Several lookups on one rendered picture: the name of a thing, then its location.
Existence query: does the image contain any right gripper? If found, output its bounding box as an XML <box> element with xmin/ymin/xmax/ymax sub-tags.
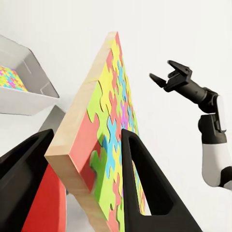
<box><xmin>149</xmin><ymin>60</ymin><xmax>199</xmax><ymax>99</ymax></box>

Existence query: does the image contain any jigsaw puzzle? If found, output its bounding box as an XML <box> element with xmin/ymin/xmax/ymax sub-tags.
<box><xmin>0</xmin><ymin>66</ymin><xmax>27</xmax><ymax>91</ymax></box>
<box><xmin>44</xmin><ymin>30</ymin><xmax>145</xmax><ymax>232</ymax></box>

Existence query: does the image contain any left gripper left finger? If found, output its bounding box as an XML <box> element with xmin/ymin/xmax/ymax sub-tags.
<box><xmin>0</xmin><ymin>129</ymin><xmax>55</xmax><ymax>232</ymax></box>

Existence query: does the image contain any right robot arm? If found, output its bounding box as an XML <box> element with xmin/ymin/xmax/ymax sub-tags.
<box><xmin>149</xmin><ymin>60</ymin><xmax>232</xmax><ymax>191</ymax></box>

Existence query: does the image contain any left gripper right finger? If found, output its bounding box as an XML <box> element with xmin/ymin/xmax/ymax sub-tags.
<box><xmin>121</xmin><ymin>129</ymin><xmax>203</xmax><ymax>232</ymax></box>

